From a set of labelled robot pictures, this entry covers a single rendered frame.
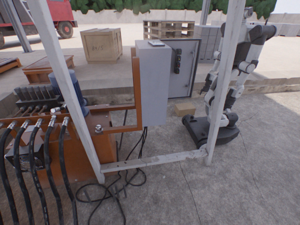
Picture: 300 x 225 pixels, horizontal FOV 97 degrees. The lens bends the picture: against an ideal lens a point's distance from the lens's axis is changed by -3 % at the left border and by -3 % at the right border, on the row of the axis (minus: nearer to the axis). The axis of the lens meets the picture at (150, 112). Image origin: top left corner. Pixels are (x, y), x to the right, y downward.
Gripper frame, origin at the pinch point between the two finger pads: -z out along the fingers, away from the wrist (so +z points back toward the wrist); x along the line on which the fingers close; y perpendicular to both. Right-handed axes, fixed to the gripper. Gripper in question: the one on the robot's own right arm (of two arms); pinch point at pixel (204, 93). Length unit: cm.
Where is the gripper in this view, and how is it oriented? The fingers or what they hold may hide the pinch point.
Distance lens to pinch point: 198.6
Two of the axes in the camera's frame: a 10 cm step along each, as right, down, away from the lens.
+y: 1.6, 5.6, -8.1
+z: 2.0, -8.2, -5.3
